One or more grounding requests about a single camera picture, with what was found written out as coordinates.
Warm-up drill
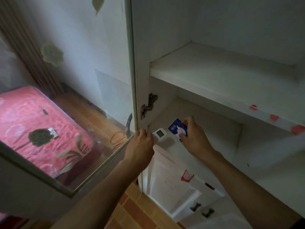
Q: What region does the person's right hand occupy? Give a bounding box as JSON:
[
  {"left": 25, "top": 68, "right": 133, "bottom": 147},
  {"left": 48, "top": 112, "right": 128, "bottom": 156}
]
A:
[{"left": 179, "top": 115, "right": 216, "bottom": 161}]

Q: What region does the person's left hand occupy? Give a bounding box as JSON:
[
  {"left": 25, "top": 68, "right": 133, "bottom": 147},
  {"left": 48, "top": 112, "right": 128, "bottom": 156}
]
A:
[{"left": 123, "top": 129, "right": 155, "bottom": 171}]

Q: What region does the blue and white packet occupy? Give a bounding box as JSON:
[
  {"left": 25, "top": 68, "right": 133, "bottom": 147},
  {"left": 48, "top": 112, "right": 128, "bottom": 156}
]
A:
[{"left": 168, "top": 118, "right": 189, "bottom": 142}]

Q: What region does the white remote control with display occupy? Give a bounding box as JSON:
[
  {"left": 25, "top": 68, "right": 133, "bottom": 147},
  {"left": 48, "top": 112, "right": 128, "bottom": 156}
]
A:
[{"left": 152, "top": 128, "right": 167, "bottom": 143}]

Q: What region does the person's right forearm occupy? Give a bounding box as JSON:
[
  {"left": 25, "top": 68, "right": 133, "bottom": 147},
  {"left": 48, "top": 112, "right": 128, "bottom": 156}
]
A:
[{"left": 202, "top": 150, "right": 304, "bottom": 229}]

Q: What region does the person's left forearm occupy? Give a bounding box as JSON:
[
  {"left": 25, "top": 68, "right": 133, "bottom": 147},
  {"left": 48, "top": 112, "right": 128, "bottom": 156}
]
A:
[{"left": 50, "top": 160, "right": 149, "bottom": 229}]

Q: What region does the metal door hinge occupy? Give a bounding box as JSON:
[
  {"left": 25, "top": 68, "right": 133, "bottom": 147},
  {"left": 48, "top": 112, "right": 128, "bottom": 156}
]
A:
[{"left": 140, "top": 93, "right": 159, "bottom": 120}]

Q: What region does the red and white sticker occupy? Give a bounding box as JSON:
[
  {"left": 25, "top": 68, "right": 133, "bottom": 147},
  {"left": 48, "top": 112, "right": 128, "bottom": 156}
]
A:
[{"left": 181, "top": 169, "right": 195, "bottom": 183}]

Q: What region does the white lower cabinet door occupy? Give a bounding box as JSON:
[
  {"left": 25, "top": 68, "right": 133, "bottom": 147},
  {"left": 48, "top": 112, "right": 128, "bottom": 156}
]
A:
[
  {"left": 179, "top": 194, "right": 254, "bottom": 229},
  {"left": 141, "top": 144, "right": 226, "bottom": 219}
]

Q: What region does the glass cabinet door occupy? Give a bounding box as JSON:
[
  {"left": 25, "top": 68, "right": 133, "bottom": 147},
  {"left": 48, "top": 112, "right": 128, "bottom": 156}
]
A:
[{"left": 0, "top": 0, "right": 139, "bottom": 199}]

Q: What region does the white cabinet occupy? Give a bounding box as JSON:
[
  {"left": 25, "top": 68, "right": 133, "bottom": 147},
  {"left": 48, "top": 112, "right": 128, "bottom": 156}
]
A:
[{"left": 131, "top": 0, "right": 305, "bottom": 229}]

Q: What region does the bed with pink floral cover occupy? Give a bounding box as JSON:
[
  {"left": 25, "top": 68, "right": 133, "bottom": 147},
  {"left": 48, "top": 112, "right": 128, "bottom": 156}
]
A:
[{"left": 0, "top": 86, "right": 96, "bottom": 186}]

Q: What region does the brown striped curtain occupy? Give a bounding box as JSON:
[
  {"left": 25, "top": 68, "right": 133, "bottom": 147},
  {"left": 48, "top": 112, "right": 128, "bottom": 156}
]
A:
[{"left": 0, "top": 0, "right": 64, "bottom": 98}]

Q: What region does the black cable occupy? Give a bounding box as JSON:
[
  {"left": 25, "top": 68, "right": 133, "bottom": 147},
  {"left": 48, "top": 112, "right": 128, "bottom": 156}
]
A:
[{"left": 125, "top": 113, "right": 133, "bottom": 139}]

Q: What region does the thin looped cable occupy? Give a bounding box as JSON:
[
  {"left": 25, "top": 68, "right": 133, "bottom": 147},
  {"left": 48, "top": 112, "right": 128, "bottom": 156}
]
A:
[{"left": 110, "top": 131, "right": 129, "bottom": 151}]

